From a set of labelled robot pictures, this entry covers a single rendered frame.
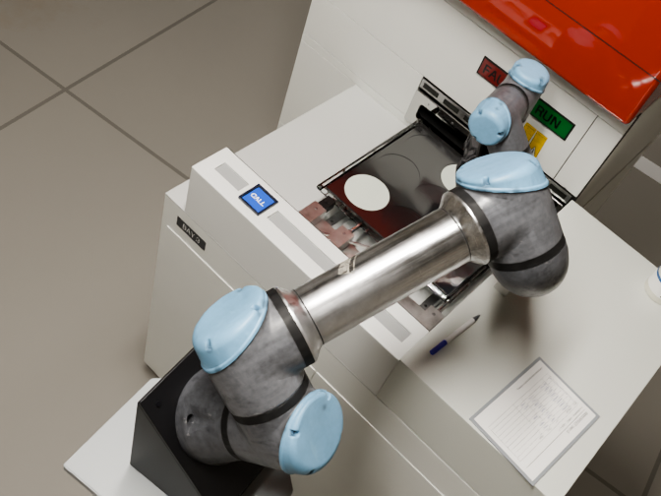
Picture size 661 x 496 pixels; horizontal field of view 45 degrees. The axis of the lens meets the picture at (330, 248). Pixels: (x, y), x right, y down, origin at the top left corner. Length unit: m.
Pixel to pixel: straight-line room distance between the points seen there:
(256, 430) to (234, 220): 0.57
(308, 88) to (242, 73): 1.09
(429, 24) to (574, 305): 0.70
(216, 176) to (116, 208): 1.19
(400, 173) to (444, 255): 0.71
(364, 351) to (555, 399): 0.35
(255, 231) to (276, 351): 0.52
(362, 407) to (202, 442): 0.48
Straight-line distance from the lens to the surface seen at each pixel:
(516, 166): 1.10
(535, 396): 1.48
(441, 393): 1.41
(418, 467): 1.59
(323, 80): 2.15
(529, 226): 1.12
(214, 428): 1.18
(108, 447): 1.41
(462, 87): 1.86
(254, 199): 1.54
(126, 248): 2.63
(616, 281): 1.74
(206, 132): 3.00
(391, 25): 1.93
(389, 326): 1.45
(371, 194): 1.71
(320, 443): 1.11
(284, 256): 1.48
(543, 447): 1.44
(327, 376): 1.61
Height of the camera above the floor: 2.12
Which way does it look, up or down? 51 degrees down
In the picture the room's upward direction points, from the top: 23 degrees clockwise
